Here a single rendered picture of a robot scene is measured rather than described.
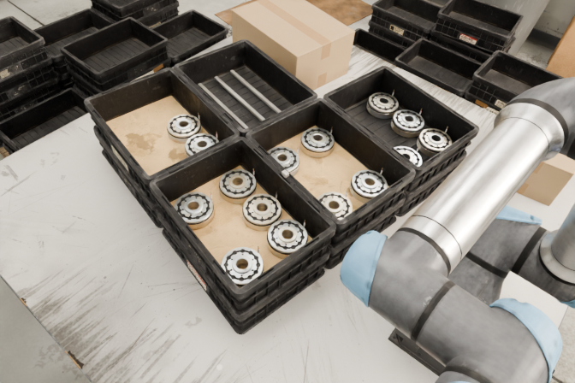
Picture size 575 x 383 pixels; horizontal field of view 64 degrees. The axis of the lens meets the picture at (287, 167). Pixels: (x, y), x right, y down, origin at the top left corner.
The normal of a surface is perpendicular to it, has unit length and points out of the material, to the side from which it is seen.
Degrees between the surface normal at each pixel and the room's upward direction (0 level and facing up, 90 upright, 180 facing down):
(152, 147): 0
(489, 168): 6
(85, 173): 0
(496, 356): 15
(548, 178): 90
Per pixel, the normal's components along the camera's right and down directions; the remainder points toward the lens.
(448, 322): -0.39, -0.36
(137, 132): 0.06, -0.67
